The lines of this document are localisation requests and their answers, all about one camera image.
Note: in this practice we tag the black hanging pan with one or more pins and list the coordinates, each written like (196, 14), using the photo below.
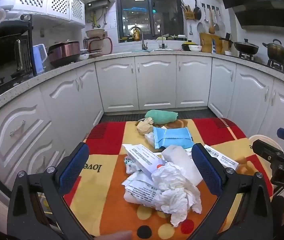
(197, 12)

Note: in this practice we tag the brass stockpot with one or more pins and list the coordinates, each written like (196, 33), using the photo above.
(276, 51)

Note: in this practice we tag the gas stove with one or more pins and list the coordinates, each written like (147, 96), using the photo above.
(279, 66)

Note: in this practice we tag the wooden cutting board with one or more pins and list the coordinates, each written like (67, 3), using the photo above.
(207, 42)

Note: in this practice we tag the green towel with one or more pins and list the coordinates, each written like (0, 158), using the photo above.
(160, 117)

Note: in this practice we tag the long white paper box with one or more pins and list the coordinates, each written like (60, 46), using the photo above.
(142, 158)

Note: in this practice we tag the steel skimmer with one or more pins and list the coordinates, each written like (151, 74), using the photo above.
(219, 25)

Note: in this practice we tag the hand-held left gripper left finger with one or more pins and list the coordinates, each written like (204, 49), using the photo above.
(73, 163)

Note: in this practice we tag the wooden spatula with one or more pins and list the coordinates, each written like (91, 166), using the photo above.
(211, 28)

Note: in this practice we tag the black range hood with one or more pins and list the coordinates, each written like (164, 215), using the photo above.
(264, 15)

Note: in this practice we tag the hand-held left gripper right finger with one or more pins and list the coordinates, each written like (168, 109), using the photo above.
(207, 170)

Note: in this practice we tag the white milk carton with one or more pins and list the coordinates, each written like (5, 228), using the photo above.
(225, 160)

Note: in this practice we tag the small chrome faucet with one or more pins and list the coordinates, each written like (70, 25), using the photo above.
(162, 45)

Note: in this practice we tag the printed checked blanket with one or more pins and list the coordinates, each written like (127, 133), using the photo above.
(112, 180)

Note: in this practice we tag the black wok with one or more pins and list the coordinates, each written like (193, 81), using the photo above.
(245, 47)

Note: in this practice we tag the wooden chopstick holder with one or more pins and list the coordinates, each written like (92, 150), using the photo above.
(189, 15)

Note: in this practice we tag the printed paper leaflet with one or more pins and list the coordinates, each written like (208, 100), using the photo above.
(142, 190)

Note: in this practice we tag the brass kitchen faucet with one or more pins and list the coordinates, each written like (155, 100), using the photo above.
(143, 40)

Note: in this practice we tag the beige cloth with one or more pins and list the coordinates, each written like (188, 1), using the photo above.
(144, 127)

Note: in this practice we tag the white bowl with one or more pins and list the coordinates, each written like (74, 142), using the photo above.
(195, 48)

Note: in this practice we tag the white tissue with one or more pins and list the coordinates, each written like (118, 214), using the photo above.
(174, 192)

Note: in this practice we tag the dark kitchen window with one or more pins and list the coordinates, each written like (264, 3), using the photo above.
(147, 15)

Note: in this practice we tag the white base cabinets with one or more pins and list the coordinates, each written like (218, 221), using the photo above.
(154, 82)

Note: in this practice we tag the blue plastic packet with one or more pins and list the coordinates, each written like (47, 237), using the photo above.
(172, 137)

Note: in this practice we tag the copper rice cooker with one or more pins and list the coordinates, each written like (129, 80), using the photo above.
(63, 52)

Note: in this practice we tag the beige clay pot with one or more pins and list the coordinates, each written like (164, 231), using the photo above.
(95, 33)

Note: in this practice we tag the white foam block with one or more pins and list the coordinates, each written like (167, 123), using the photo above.
(179, 157)

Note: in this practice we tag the steel ladle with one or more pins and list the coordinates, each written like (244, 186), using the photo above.
(206, 19)

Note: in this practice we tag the white lattice upper cabinets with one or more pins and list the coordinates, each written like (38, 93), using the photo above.
(57, 2)

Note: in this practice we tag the white tissue pack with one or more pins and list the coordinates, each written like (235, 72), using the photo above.
(150, 138)

